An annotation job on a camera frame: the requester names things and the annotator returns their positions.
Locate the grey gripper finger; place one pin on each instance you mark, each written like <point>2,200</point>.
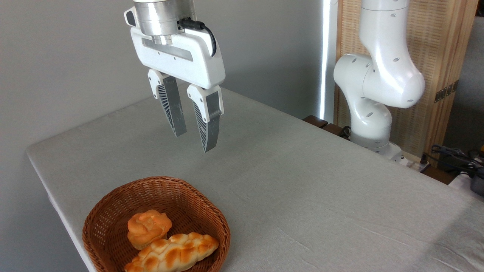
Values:
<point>211,124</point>
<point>174,109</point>

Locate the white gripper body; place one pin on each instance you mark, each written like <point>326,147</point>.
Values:
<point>196,64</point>

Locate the round golden bread roll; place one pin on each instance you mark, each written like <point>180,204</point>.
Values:
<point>147,227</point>

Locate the long braided bread loaf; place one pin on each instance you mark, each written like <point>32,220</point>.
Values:
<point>177,252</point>

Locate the dark brown wooden block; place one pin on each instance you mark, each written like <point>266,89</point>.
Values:
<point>315,121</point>
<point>334,130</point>

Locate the grey tablecloth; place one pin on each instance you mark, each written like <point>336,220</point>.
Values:
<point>302,189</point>

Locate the brown wicker basket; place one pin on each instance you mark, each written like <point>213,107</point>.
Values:
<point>109,215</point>

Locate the white power strip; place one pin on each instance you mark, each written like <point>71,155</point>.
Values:
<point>418,165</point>

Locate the dark metal screen hinge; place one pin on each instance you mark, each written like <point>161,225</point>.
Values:
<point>446,91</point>

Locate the dark grey device box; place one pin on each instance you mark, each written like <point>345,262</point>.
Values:
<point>478,186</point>

